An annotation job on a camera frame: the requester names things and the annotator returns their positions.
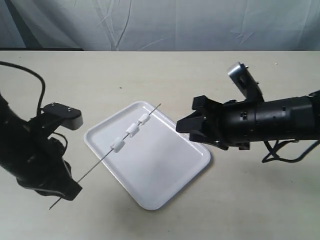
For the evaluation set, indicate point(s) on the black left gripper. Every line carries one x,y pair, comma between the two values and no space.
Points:
40,166

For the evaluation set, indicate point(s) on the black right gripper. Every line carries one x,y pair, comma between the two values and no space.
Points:
217,124

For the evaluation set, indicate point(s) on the white marshmallow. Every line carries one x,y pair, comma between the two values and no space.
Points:
143,119
133,129
117,145

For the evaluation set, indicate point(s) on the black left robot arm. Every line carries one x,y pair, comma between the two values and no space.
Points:
11,124

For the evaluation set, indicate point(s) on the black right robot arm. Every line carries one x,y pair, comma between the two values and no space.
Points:
295,118

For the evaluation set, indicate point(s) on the white rectangular plastic tray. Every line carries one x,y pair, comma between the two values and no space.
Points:
156,163

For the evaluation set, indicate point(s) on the grey wrinkled backdrop cloth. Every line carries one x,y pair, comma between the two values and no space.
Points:
161,25

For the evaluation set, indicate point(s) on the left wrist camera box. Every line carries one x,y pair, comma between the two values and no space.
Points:
72,118

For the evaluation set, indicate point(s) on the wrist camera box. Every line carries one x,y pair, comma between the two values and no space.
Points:
72,118
244,81

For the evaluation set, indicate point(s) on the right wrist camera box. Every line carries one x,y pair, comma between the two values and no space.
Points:
244,81

